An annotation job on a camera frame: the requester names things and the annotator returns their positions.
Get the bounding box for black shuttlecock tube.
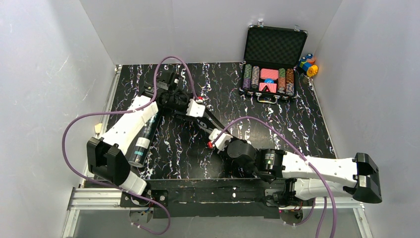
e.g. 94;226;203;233
128;112;162;168

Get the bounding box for black racket bag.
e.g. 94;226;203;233
175;110;262;177

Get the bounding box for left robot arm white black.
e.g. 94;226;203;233
87;73;193;195

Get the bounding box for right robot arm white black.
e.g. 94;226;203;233
224;139;382;204

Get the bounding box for pink card deck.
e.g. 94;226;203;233
260;68;279;81

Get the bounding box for blue dealer chip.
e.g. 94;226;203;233
264;78;275;84

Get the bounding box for black poker chip case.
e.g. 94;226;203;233
239;25;308;104

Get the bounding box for colourful toy blocks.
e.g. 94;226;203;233
298;54;318;77

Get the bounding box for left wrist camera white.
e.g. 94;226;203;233
186;99;206;118

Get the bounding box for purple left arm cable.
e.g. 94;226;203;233
61;56;203;236

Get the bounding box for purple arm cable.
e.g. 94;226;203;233
61;56;203;236
211;116;339;238

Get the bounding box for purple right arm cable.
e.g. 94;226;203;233
211;116;339;238

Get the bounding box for beige block on rail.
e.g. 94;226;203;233
94;123;103;134

